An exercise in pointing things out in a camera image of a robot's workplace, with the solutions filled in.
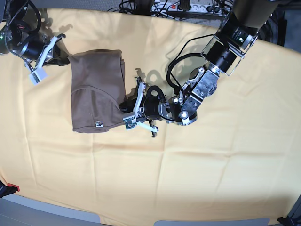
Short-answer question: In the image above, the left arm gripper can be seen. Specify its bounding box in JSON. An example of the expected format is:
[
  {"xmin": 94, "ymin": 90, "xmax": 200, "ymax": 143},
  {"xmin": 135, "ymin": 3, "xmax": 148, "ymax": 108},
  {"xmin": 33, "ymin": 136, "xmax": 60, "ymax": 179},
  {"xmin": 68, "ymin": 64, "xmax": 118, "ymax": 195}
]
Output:
[{"xmin": 119, "ymin": 85, "xmax": 168, "ymax": 138}]

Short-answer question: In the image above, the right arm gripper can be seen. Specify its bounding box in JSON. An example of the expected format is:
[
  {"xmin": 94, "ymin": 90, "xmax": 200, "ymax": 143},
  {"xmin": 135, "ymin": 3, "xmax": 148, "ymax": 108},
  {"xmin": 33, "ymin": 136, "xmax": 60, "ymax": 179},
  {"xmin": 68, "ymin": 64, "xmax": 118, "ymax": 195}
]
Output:
[{"xmin": 22, "ymin": 34, "xmax": 70, "ymax": 66}]

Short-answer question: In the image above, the brown T-shirt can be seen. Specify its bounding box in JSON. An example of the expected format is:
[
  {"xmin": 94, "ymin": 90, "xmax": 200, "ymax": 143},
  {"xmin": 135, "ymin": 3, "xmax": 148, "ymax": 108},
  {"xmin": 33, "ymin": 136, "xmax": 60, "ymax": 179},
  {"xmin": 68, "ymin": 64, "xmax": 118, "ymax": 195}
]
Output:
[{"xmin": 68, "ymin": 49, "xmax": 126, "ymax": 133}]

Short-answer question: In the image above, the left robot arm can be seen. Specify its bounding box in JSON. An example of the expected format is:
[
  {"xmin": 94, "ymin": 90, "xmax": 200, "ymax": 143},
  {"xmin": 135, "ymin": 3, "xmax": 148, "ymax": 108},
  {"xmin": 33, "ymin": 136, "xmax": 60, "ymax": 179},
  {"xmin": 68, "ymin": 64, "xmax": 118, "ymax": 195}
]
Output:
[{"xmin": 120, "ymin": 0, "xmax": 280, "ymax": 132}]

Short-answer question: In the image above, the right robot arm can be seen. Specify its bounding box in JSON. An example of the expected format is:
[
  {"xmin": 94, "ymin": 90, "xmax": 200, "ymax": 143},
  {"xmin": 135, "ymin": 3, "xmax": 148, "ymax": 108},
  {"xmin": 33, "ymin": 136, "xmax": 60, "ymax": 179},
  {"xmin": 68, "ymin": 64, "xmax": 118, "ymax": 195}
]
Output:
[{"xmin": 0, "ymin": 0, "xmax": 158, "ymax": 136}]

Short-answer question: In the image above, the yellow table cloth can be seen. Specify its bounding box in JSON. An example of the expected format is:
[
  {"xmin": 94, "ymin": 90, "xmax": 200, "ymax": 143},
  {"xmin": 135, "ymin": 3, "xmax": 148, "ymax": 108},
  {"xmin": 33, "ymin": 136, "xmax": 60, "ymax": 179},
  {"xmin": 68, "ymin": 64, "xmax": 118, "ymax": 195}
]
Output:
[{"xmin": 0, "ymin": 8, "xmax": 301, "ymax": 226}]

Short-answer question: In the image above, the white power strip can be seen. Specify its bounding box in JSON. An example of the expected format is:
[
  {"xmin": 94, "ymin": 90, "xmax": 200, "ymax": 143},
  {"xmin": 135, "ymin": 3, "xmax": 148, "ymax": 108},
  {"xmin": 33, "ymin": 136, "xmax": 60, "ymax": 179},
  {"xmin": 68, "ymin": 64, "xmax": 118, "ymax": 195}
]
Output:
[{"xmin": 151, "ymin": 0, "xmax": 233, "ymax": 16}]

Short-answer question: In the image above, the red black clamp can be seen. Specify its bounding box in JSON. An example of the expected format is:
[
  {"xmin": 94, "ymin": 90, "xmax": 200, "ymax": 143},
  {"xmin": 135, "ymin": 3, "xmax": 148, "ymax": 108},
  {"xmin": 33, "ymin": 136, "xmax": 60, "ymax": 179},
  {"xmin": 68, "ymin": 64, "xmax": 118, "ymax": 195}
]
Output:
[{"xmin": 0, "ymin": 181, "xmax": 20, "ymax": 198}]

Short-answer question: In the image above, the grey chair back left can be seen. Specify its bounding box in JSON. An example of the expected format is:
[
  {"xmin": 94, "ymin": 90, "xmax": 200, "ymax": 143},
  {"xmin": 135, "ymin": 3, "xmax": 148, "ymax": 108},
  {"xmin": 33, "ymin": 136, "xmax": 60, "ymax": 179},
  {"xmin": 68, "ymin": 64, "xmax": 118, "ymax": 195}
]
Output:
[{"xmin": 2, "ymin": 194, "xmax": 101, "ymax": 224}]

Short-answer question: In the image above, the black tripod foot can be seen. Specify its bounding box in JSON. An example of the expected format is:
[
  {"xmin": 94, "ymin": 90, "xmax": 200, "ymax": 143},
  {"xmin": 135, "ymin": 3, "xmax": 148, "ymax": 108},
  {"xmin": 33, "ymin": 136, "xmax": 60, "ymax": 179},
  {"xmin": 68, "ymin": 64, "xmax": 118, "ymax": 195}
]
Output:
[{"xmin": 277, "ymin": 216, "xmax": 301, "ymax": 226}]

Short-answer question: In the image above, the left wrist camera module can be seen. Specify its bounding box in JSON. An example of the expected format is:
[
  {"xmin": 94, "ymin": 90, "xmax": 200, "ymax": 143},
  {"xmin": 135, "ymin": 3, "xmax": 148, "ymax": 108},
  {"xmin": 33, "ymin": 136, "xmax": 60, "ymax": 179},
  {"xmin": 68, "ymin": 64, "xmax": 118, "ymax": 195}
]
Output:
[{"xmin": 123, "ymin": 116, "xmax": 137, "ymax": 130}]

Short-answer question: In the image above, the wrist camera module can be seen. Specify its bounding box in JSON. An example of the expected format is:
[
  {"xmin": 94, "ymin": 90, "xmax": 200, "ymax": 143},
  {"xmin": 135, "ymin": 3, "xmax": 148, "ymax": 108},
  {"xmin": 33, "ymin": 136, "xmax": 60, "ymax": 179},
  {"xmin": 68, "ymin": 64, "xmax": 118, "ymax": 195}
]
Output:
[
  {"xmin": 123, "ymin": 116, "xmax": 137, "ymax": 130},
  {"xmin": 29, "ymin": 68, "xmax": 48, "ymax": 85}
]

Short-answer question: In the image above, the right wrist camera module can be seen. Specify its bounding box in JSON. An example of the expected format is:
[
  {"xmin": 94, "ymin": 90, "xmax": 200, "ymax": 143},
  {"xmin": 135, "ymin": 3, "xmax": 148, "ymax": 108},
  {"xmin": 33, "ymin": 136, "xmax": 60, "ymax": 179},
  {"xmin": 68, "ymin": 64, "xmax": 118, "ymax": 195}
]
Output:
[{"xmin": 29, "ymin": 68, "xmax": 48, "ymax": 85}]

